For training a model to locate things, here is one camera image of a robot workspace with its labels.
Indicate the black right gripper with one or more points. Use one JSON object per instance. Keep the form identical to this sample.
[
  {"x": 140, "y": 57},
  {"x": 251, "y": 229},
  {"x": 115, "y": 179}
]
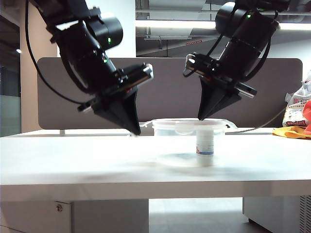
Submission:
[{"x": 213, "y": 70}]

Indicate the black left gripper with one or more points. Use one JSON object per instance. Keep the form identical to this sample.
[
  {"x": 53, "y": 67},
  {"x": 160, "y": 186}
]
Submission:
[{"x": 126, "y": 80}]

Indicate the round clear plastic box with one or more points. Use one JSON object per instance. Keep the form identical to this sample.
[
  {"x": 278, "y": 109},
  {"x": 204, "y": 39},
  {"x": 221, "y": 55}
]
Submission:
[{"x": 165, "y": 131}]

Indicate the clear plastic snap lid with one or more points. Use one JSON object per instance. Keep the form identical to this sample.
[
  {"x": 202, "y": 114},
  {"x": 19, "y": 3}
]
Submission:
[{"x": 170, "y": 122}]

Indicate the small white medicine bottle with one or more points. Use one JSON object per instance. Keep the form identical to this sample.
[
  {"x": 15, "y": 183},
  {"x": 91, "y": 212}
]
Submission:
[{"x": 204, "y": 145}]

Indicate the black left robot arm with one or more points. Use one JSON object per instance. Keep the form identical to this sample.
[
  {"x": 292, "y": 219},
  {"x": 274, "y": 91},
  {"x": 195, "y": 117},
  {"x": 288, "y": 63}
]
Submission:
[{"x": 80, "y": 43}]

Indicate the round metal cabinet lock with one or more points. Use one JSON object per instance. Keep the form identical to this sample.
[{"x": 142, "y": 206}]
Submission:
[{"x": 59, "y": 208}]

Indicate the grey fabric desk divider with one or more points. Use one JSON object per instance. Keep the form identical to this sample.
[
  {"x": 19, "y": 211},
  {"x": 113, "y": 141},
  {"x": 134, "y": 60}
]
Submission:
[{"x": 170, "y": 97}]

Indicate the printed plastic snack bag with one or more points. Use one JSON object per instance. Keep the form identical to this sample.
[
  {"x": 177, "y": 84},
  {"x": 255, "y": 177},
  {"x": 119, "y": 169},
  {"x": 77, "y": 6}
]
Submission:
[{"x": 295, "y": 109}]

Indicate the yellow orange cloth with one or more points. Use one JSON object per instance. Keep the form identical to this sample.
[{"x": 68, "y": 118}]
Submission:
[{"x": 289, "y": 134}]

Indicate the long white ceiling light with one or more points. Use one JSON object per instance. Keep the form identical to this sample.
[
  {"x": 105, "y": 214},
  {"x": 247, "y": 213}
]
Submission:
[{"x": 170, "y": 25}]

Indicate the red cloth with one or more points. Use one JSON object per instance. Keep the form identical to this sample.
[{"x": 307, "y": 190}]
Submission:
[{"x": 308, "y": 114}]

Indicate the white drawer cabinet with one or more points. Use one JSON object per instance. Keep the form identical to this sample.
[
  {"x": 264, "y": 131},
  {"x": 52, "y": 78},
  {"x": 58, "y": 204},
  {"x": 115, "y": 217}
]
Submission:
[{"x": 109, "y": 216}]

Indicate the white vented cabinet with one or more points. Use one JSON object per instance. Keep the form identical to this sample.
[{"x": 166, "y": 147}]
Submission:
[{"x": 272, "y": 211}]

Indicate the white divider bracket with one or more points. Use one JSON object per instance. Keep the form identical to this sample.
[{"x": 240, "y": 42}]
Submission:
[{"x": 62, "y": 132}]

